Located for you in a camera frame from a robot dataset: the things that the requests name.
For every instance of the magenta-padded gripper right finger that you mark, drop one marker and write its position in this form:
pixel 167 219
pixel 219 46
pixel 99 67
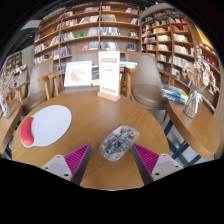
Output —
pixel 165 165

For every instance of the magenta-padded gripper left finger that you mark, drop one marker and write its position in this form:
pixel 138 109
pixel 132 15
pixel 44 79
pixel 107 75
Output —
pixel 58 165

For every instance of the transparent computer mouse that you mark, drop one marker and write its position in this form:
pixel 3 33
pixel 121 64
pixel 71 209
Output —
pixel 118 143

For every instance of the white mouse pad red rest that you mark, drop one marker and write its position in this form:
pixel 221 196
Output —
pixel 50 125

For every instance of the round wooden side table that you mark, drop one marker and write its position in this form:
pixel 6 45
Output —
pixel 8 128
pixel 196 133

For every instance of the glass vase with dried flowers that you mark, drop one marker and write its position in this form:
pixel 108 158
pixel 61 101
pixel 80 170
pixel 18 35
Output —
pixel 6 108
pixel 193 103

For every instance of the blue and yellow book stack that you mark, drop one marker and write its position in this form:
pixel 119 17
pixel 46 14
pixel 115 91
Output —
pixel 175 94

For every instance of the brown padded wooden armchair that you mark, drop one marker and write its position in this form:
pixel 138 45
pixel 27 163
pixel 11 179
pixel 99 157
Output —
pixel 38 80
pixel 148 93
pixel 80 89

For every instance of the white framed floral picture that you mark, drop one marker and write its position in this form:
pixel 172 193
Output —
pixel 78 74

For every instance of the dark book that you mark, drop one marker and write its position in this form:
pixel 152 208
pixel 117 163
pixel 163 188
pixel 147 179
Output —
pixel 95 76

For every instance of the white sign on wooden base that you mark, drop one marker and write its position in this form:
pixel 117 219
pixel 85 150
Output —
pixel 109 75

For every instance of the light blue book stack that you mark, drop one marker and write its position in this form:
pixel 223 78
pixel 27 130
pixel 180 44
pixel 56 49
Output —
pixel 128 64

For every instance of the distant wooden bookshelf unit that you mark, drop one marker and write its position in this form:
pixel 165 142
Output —
pixel 14 61

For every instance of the curved wooden bookshelf unit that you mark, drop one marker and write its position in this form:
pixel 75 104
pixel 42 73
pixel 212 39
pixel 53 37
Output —
pixel 173 40

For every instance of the wide wooden bookshelf unit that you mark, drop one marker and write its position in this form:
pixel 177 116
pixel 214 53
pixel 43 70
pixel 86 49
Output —
pixel 86 36

